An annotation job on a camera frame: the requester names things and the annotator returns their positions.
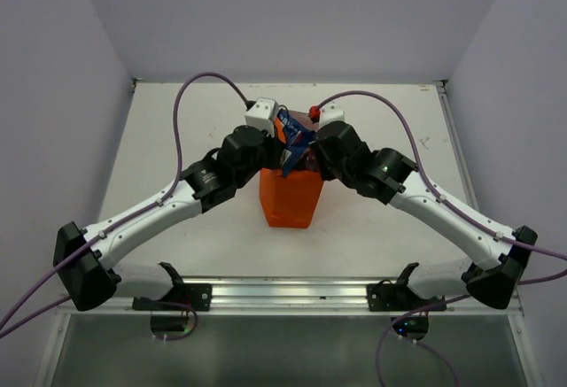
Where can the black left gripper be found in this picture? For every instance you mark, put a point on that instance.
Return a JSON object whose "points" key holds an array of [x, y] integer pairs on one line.
{"points": [[276, 148]]}

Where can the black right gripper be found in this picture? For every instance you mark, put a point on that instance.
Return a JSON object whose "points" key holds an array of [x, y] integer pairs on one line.
{"points": [[325, 173]]}

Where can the blue white snack bag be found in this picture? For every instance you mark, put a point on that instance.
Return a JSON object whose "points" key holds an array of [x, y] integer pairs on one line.
{"points": [[296, 131]]}

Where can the orange paper bag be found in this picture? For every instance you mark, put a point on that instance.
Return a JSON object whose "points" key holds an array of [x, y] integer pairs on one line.
{"points": [[289, 202]]}

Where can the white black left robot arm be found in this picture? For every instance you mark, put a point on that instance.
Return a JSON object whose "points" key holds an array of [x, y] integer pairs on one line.
{"points": [[88, 260]]}

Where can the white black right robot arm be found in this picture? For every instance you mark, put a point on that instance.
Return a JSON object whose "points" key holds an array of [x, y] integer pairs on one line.
{"points": [[491, 268]]}

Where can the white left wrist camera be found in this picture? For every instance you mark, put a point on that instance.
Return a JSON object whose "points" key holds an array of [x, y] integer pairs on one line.
{"points": [[261, 114]]}

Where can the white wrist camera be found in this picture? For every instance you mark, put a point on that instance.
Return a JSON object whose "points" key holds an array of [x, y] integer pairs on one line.
{"points": [[261, 114], [322, 116]]}

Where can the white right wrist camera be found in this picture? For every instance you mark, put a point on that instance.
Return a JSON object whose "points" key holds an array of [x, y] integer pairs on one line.
{"points": [[322, 116]]}

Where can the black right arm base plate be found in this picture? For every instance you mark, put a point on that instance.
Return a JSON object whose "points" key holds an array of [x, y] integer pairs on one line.
{"points": [[386, 296]]}

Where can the front aluminium rail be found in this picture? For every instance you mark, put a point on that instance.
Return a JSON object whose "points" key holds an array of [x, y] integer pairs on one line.
{"points": [[285, 296]]}

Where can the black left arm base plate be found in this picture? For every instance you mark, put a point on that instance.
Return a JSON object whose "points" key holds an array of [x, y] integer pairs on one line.
{"points": [[198, 296]]}

